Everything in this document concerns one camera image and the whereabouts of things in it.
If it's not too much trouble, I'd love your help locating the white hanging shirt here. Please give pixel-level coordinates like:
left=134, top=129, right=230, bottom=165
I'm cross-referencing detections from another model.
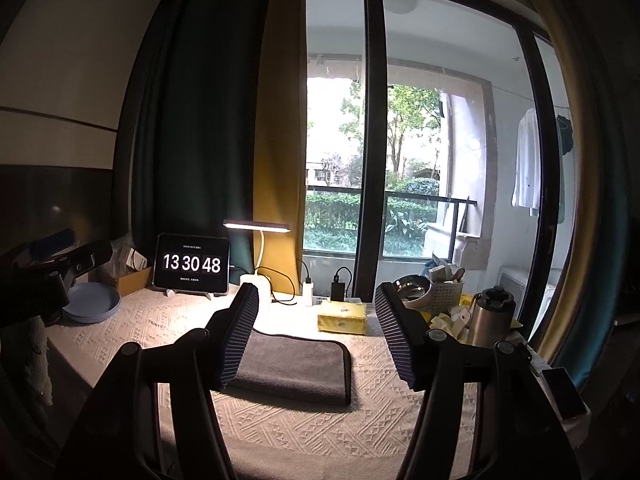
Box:
left=512, top=108, right=541, bottom=217

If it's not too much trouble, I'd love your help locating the cardboard box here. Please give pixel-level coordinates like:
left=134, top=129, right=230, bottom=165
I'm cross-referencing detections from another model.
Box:
left=99, top=266, right=152, bottom=297

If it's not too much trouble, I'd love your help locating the white textured tablecloth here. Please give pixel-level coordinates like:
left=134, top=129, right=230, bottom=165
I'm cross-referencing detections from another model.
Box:
left=44, top=284, right=591, bottom=480

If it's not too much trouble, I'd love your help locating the yellow tissue box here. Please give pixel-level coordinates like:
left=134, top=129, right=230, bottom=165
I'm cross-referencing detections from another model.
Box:
left=317, top=300, right=367, bottom=335

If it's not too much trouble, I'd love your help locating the black lamp cable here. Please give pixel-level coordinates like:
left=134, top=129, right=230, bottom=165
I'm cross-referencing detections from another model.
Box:
left=255, top=264, right=298, bottom=306

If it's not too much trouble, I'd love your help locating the white perforated basket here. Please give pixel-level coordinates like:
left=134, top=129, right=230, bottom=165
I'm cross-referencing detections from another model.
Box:
left=425, top=281, right=463, bottom=315

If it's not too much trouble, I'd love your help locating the purple and grey towel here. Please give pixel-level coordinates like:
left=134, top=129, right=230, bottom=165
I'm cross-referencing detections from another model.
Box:
left=229, top=330, right=352, bottom=406

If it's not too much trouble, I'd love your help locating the steel thermos bottle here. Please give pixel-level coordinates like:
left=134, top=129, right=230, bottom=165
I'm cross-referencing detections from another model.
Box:
left=468, top=285, right=515, bottom=348

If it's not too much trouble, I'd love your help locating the black power bank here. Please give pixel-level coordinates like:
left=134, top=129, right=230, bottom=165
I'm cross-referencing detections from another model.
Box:
left=330, top=281, right=346, bottom=302

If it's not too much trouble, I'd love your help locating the dark green curtain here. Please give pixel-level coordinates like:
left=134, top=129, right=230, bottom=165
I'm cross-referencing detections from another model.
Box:
left=131, top=0, right=269, bottom=270

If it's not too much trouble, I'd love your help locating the black tablet clock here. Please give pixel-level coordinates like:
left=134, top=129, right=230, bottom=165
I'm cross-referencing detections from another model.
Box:
left=152, top=233, right=230, bottom=295

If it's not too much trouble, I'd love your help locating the stainless steel bowl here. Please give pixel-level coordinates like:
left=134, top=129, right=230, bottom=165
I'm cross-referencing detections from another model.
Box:
left=393, top=274, right=432, bottom=301

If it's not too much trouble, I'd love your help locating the yellow curtain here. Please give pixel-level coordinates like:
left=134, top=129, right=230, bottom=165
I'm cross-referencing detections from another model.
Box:
left=253, top=0, right=307, bottom=294

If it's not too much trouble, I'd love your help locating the white tablet stand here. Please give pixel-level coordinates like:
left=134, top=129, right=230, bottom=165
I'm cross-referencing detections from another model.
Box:
left=164, top=288, right=215, bottom=301

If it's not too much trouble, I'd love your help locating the yellow tissue pack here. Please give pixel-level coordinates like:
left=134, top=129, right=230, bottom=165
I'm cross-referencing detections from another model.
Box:
left=430, top=306, right=471, bottom=344

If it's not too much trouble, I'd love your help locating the white desk lamp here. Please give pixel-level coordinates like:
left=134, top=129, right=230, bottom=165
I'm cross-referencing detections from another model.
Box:
left=222, top=219, right=292, bottom=306

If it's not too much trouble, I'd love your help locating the black smartphone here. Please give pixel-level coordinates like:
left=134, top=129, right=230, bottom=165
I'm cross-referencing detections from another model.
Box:
left=541, top=367, right=587, bottom=422

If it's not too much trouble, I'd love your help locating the blue plate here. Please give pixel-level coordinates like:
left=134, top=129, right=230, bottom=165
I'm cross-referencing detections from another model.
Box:
left=63, top=282, right=120, bottom=324

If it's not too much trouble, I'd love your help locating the white charger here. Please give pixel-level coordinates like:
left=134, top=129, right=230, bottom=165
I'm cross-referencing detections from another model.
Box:
left=302, top=281, right=314, bottom=307

